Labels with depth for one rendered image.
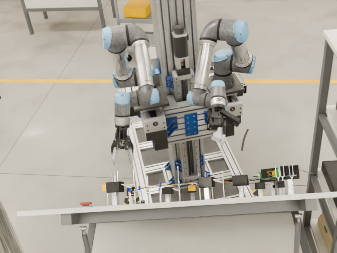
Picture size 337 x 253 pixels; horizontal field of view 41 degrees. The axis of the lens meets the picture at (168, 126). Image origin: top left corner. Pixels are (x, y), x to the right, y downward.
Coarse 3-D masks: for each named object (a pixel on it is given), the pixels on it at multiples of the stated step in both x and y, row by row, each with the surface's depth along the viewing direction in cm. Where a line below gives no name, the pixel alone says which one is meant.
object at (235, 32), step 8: (224, 24) 241; (232, 24) 240; (240, 24) 239; (224, 32) 241; (232, 32) 240; (240, 32) 239; (248, 32) 247; (224, 40) 246; (232, 40) 244; (240, 40) 242; (232, 48) 258; (240, 48) 256; (240, 56) 265; (248, 56) 272; (232, 64) 281; (240, 64) 275; (248, 64) 275; (240, 72) 284; (248, 72) 280
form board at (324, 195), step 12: (324, 192) 153; (336, 192) 152; (132, 204) 156; (144, 204) 156; (156, 204) 156; (168, 204) 155; (180, 204) 155; (192, 204) 155; (204, 204) 155; (216, 204) 161
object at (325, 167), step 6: (324, 162) 235; (330, 162) 235; (336, 162) 234; (324, 168) 233; (330, 168) 231; (336, 168) 231; (324, 174) 234; (330, 174) 228; (336, 174) 227; (330, 180) 224; (336, 180) 224; (330, 186) 224; (336, 186) 221; (336, 198) 216; (336, 204) 217
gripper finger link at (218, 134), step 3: (219, 129) 221; (216, 132) 220; (219, 132) 221; (213, 135) 220; (216, 135) 220; (219, 135) 220; (222, 135) 219; (225, 135) 220; (219, 138) 219; (222, 138) 219; (222, 141) 219; (222, 144) 219
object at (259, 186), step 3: (255, 183) 210; (258, 183) 209; (261, 183) 209; (264, 183) 208; (255, 186) 209; (258, 186) 209; (261, 186) 208; (264, 186) 208; (273, 186) 208; (258, 189) 209; (261, 189) 209; (258, 192) 209; (261, 192) 209; (261, 195) 209
